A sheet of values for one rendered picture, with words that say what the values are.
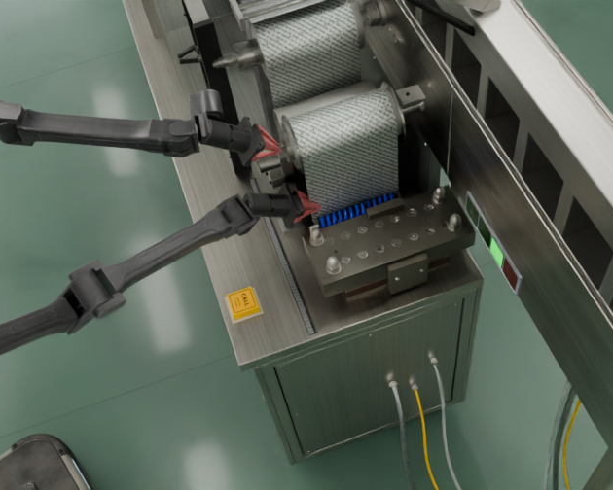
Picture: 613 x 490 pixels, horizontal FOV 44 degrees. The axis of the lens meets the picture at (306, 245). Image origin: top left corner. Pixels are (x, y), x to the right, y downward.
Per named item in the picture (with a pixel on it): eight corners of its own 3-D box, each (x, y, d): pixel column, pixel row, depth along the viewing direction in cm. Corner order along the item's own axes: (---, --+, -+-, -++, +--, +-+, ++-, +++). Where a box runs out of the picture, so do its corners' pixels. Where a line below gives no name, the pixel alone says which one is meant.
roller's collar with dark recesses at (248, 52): (234, 59, 192) (230, 39, 186) (258, 52, 192) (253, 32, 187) (242, 76, 188) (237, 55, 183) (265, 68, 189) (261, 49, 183)
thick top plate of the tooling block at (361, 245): (304, 248, 198) (302, 234, 193) (447, 198, 202) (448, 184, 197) (325, 297, 189) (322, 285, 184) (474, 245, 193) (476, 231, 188)
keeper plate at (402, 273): (387, 288, 195) (386, 264, 186) (424, 275, 196) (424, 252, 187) (391, 296, 194) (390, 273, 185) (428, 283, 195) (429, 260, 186)
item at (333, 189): (312, 221, 197) (305, 175, 182) (397, 192, 199) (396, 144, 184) (313, 222, 196) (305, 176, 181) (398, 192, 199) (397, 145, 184)
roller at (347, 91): (276, 132, 202) (270, 99, 192) (367, 102, 204) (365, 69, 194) (291, 164, 195) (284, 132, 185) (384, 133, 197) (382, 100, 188)
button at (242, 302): (227, 298, 200) (225, 294, 198) (252, 290, 200) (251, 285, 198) (234, 321, 196) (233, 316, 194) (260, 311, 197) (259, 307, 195)
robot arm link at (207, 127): (196, 148, 166) (209, 134, 163) (191, 122, 169) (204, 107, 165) (222, 154, 171) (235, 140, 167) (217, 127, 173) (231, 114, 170)
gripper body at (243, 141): (249, 168, 173) (222, 162, 168) (237, 136, 178) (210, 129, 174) (265, 148, 169) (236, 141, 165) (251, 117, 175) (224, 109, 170)
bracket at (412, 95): (394, 95, 183) (394, 89, 181) (417, 87, 183) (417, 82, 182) (403, 109, 180) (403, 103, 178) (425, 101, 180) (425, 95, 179)
